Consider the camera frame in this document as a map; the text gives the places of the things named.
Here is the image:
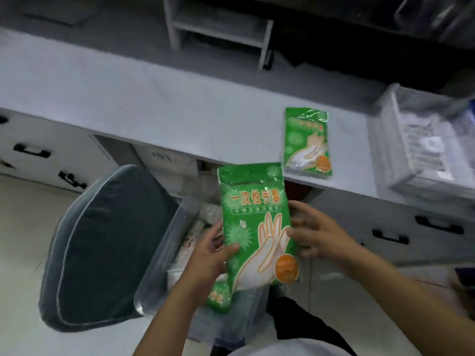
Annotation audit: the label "white perforated plastic basket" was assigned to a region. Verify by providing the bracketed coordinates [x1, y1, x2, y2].
[367, 83, 475, 203]

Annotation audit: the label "black stone counter ledge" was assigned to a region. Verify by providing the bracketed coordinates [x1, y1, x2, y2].
[174, 0, 475, 95]

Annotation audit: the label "person's right forearm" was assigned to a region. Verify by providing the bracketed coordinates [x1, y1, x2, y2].
[343, 244, 475, 356]

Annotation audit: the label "white desk shelf riser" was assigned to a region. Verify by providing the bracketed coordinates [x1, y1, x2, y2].
[162, 0, 275, 72]

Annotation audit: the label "clear plastic lid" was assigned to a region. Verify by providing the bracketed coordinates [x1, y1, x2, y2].
[184, 170, 225, 223]

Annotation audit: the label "grey cushioned chair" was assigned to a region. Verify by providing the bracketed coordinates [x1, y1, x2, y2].
[39, 165, 186, 333]

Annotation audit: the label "person's white shirt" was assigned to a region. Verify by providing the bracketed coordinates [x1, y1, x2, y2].
[226, 339, 348, 356]

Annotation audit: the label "dark blue bag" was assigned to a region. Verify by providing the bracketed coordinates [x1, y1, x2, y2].
[454, 267, 475, 293]

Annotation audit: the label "person's right hand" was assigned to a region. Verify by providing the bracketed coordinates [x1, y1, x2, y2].
[285, 200, 366, 273]

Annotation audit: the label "loose clear plastic bags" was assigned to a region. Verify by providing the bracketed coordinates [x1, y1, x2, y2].
[399, 105, 470, 177]

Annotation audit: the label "person's left forearm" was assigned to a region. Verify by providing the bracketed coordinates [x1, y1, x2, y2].
[133, 289, 212, 356]

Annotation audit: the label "white printed carton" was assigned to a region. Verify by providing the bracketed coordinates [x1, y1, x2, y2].
[133, 144, 200, 199]

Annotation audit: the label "white drawer unit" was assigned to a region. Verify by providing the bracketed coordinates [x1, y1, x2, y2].
[0, 107, 120, 194]
[308, 188, 475, 269]

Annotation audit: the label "clear plastic storage bin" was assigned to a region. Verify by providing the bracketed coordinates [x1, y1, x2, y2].
[133, 196, 272, 345]

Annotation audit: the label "green glove packet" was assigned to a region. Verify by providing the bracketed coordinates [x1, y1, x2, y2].
[284, 106, 333, 179]
[207, 279, 233, 314]
[217, 162, 300, 293]

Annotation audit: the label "person's black trousers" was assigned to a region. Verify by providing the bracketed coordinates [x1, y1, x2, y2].
[209, 294, 357, 356]

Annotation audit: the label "person's left hand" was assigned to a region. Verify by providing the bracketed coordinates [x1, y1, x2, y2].
[177, 220, 241, 302]

